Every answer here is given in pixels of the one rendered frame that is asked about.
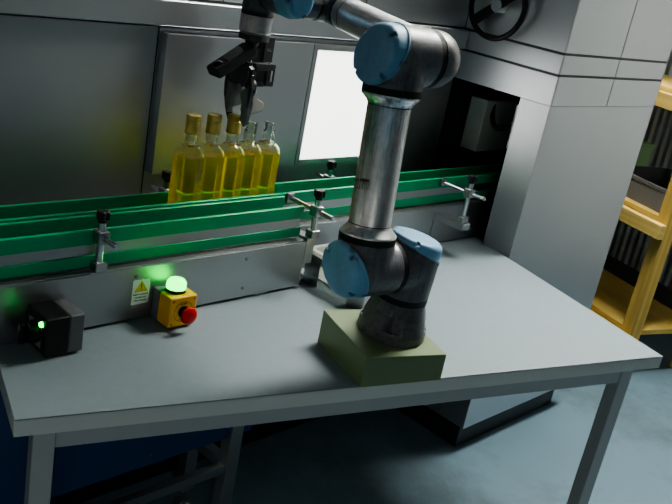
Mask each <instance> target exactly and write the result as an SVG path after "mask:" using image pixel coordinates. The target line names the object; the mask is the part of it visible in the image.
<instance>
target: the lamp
mask: <svg viewBox="0 0 672 504"><path fill-rule="evenodd" d="M186 286H187V282H186V280H185V279H184V278H182V277H178V276H172V277H170V278H169V279H168V280H167V283H166V287H165V290H166V291H167V292H168V293H170V294H175V295H181V294H184V293H186V289H187V288H186Z"/></svg>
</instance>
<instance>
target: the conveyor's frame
mask: <svg viewBox="0 0 672 504"><path fill-rule="evenodd" d="M494 198H495V197H491V198H486V200H485V201H483V200H480V199H476V200H470V202H469V206H468V211H467V215H466V216H467V217H469V219H468V223H470V224H471V225H470V229H469V230H465V231H460V230H458V229H456V228H454V227H451V226H449V225H447V224H445V223H443V224H442V228H441V232H440V234H439V235H433V236H430V231H431V227H432V223H433V219H434V218H435V214H436V213H439V212H445V213H447V214H449V215H452V216H454V217H456V218H457V217H458V215H461V213H462V209H463V205H464V201H460V202H453V203H445V204H437V205H429V206H422V207H414V208H406V209H398V210H394V211H393V217H392V223H391V229H393V228H394V227H397V226H401V227H407V228H411V229H414V230H417V231H419V232H422V233H424V234H426V235H428V236H430V237H432V238H433V239H435V240H436V241H438V242H441V241H446V240H452V239H458V238H463V237H469V236H474V235H480V234H485V233H486V229H487V225H488V221H489V217H490V214H491V210H492V206H493V202H494ZM348 220H349V216H344V217H337V218H334V220H333V221H330V220H328V219H321V220H318V223H317V228H316V229H317V230H319V231H320V232H319V237H318V238H315V243H314V246H316V245H322V244H328V243H331V242H333V241H335V240H338V234H339V228H340V226H341V225H343V224H344V223H345V222H347V221H348ZM305 247H306V241H305V240H304V239H302V238H300V239H293V240H286V241H279V242H273V243H266V244H259V245H252V246H245V247H239V248H232V249H225V250H218V251H211V252H205V253H198V254H191V255H184V256H177V257H171V258H164V259H157V260H150V261H144V262H137V263H130V264H123V265H116V266H110V267H107V270H108V272H104V273H97V274H89V272H88V271H92V270H90V269H89V270H82V271H76V272H69V273H62V274H55V275H48V276H42V277H35V278H28V279H21V280H15V281H8V282H1V283H0V345H1V344H6V343H11V342H16V341H18V325H19V323H23V322H27V316H28V305H29V304H32V303H38V302H44V301H52V300H56V299H62V298H66V299H67V300H69V301H70V302H71V303H72V304H74V305H75V306H76V307H77V308H78V309H80V310H81V311H82V312H83V313H85V322H84V328H87V327H92V326H97V325H102V324H107V323H112V322H117V321H122V320H127V319H132V318H137V317H142V316H147V315H151V306H152V298H153V289H154V287H157V286H163V285H166V283H167V280H168V279H169V278H170V277H172V276H178V277H182V278H184V279H185V280H186V282H187V286H186V287H187V288H188V289H190V290H191V291H193V292H194V293H196V294H197V302H196V306H197V305H202V304H207V303H212V302H217V301H222V300H227V299H232V298H237V297H242V296H247V295H252V294H254V295H260V294H265V293H267V292H268V291H273V290H278V289H283V288H288V287H293V286H298V285H299V280H300V274H301V269H302V263H303V258H304V252H305Z"/></svg>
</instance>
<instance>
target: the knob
mask: <svg viewBox="0 0 672 504"><path fill-rule="evenodd" d="M40 339H41V329H40V327H39V325H38V322H37V321H36V320H34V319H32V320H29V321H27V322H23V323H19V325H18V341H17V342H18V343H19V344H24V343H25V342H26V343H37V342H39V341H40Z"/></svg>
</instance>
